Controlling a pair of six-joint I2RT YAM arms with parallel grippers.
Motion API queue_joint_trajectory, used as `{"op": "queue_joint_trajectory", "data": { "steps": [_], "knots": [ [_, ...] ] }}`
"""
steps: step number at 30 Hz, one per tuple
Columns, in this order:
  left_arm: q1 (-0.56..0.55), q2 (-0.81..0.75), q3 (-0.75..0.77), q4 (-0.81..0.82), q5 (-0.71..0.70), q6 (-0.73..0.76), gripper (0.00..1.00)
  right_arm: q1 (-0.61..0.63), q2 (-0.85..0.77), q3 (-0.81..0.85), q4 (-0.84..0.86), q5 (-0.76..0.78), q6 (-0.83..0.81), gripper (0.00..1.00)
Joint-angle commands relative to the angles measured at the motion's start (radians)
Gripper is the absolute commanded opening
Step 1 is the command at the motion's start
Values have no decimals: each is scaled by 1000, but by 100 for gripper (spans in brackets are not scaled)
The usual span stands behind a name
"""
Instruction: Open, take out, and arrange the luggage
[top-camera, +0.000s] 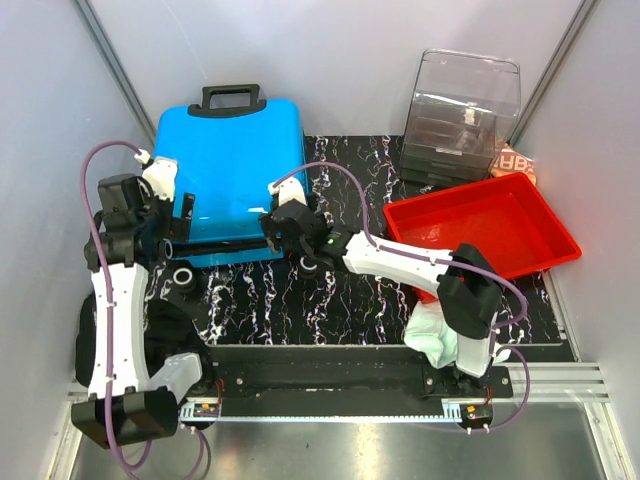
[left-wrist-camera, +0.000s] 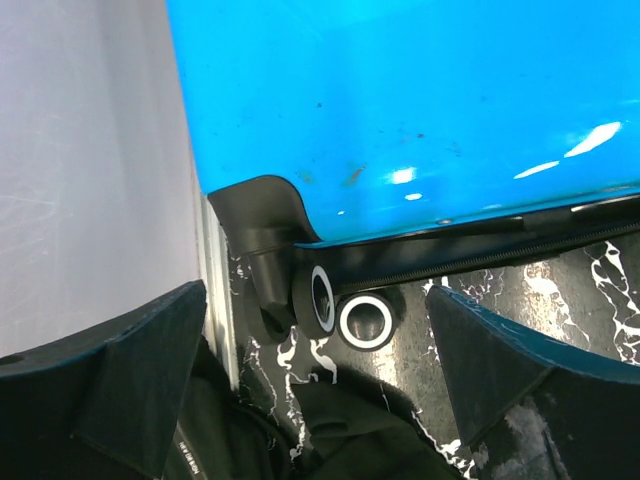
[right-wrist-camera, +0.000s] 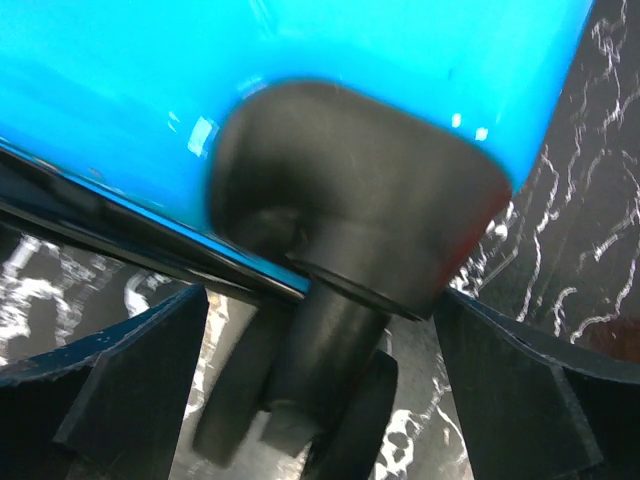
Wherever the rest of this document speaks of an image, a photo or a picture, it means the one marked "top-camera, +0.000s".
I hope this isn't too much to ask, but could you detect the blue hard-shell suitcase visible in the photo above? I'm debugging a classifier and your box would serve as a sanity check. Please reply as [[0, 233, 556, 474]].
[[153, 83, 310, 291]]

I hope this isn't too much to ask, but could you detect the red plastic tray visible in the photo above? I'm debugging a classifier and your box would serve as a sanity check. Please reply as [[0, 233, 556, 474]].
[[384, 173, 582, 279]]

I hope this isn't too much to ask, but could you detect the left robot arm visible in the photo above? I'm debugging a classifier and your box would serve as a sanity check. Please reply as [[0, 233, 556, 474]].
[[71, 174, 216, 449]]

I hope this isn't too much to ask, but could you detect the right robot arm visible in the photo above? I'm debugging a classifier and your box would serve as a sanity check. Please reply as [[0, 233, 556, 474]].
[[259, 200, 503, 397]]

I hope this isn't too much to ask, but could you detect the black marble pattern mat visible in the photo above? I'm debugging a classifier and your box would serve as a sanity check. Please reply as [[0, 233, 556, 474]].
[[144, 133, 576, 362]]

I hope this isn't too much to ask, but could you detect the black cloth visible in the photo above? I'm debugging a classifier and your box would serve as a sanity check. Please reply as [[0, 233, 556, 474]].
[[75, 293, 215, 395]]

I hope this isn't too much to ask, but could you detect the white mint cloth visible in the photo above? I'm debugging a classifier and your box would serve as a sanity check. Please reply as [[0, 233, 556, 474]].
[[403, 302, 457, 369]]

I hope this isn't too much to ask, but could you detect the clear plastic drawer organizer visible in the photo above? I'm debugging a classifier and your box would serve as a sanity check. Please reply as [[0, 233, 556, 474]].
[[399, 49, 521, 187]]

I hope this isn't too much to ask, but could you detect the orange white printed bag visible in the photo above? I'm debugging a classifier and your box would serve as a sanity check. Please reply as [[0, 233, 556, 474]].
[[489, 144, 537, 185]]

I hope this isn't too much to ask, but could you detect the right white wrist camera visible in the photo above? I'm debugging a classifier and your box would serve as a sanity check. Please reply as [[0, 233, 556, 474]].
[[268, 177, 307, 208]]

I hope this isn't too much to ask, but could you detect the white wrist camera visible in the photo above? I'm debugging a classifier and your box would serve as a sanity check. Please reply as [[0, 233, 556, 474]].
[[268, 177, 307, 208], [142, 157, 178, 202]]

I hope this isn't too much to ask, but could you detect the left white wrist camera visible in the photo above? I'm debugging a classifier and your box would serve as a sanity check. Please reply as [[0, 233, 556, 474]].
[[142, 157, 178, 202]]

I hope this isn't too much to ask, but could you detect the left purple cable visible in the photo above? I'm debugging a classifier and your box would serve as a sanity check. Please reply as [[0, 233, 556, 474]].
[[79, 140, 214, 480]]

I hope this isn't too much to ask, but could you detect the purple cable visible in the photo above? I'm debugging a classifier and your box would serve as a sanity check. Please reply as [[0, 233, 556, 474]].
[[272, 162, 531, 434], [79, 140, 214, 480]]

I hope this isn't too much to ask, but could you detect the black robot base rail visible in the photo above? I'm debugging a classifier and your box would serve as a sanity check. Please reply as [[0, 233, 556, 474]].
[[210, 345, 514, 422]]

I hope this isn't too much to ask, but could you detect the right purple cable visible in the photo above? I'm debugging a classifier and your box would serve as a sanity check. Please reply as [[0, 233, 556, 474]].
[[272, 162, 531, 434]]

